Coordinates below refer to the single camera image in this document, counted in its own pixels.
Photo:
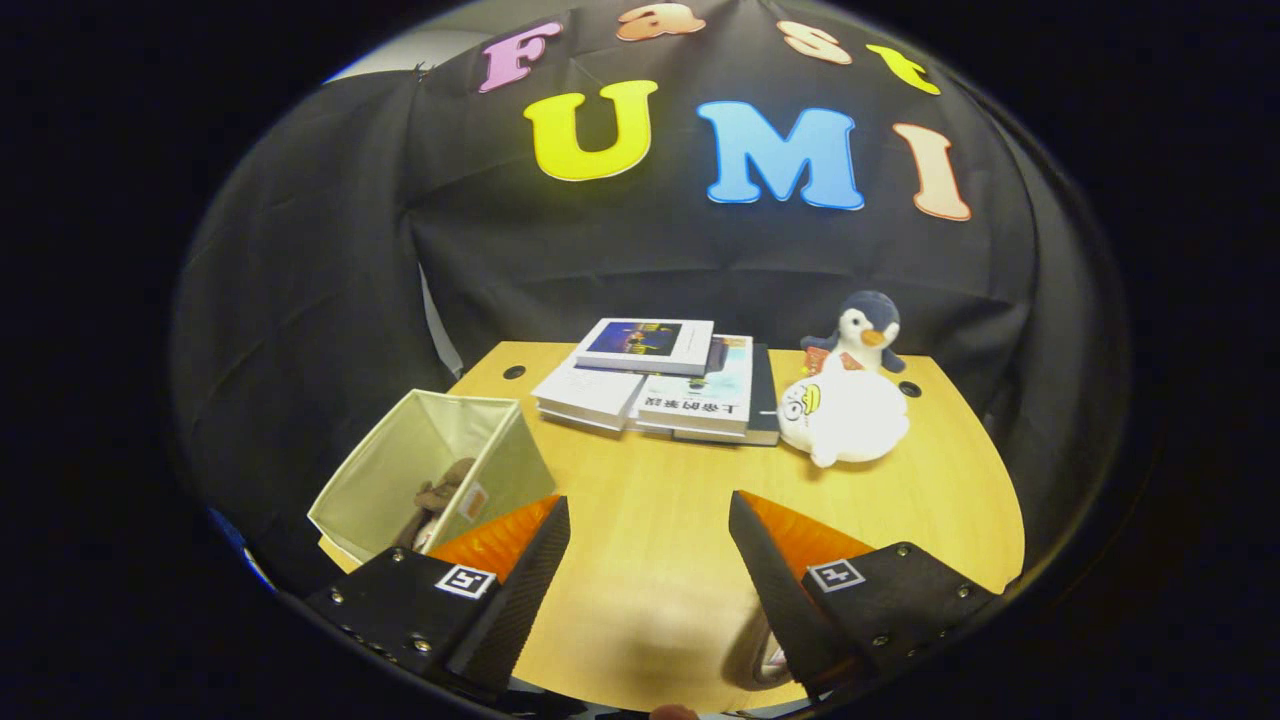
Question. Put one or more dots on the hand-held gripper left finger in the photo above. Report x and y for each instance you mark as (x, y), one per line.
(520, 610)

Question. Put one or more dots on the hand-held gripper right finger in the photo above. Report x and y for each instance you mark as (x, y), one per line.
(778, 610)

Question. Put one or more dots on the brown fuzzy shoe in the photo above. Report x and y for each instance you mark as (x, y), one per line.
(440, 495)
(757, 655)

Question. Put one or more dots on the green fabric storage box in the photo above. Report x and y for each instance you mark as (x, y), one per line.
(400, 460)

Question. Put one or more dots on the white plush toy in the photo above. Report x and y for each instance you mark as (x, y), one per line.
(850, 420)

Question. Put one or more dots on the black book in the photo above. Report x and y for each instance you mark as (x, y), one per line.
(764, 400)

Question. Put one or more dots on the book with pale blue cover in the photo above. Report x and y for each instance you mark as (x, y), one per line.
(700, 400)

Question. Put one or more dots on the plain white book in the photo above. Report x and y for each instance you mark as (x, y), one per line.
(585, 390)

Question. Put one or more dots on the white book with dark photo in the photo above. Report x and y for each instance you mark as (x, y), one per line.
(645, 340)

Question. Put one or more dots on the penguin plush toy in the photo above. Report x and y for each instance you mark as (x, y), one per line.
(868, 322)

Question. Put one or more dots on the black backdrop cloth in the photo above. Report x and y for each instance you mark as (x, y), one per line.
(700, 260)

